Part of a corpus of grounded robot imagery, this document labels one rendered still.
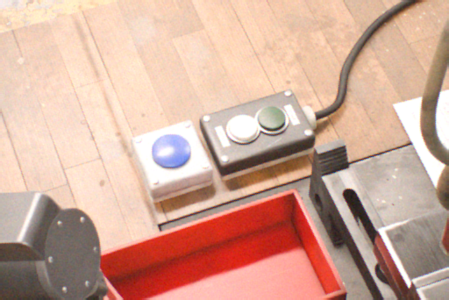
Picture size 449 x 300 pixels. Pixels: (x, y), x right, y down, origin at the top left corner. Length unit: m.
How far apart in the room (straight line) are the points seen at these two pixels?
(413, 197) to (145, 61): 0.33
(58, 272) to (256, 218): 0.46
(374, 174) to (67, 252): 0.57
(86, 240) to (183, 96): 0.56
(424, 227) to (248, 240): 0.29
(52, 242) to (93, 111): 0.57
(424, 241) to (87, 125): 0.47
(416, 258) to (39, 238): 0.32
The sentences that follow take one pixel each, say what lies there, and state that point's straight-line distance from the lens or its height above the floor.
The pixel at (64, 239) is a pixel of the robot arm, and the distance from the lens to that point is 0.70.
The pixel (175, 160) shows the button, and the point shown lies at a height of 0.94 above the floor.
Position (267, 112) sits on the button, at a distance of 1.19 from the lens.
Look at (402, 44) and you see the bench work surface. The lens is 1.31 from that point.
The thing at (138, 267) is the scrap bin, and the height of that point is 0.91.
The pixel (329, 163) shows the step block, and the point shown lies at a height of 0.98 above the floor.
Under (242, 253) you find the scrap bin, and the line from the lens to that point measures 1.14.
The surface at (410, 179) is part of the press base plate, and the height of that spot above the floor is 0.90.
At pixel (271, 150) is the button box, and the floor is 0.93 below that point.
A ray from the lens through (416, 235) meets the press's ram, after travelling 0.89.
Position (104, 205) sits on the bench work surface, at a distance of 1.18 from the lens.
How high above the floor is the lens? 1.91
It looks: 56 degrees down
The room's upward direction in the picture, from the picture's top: straight up
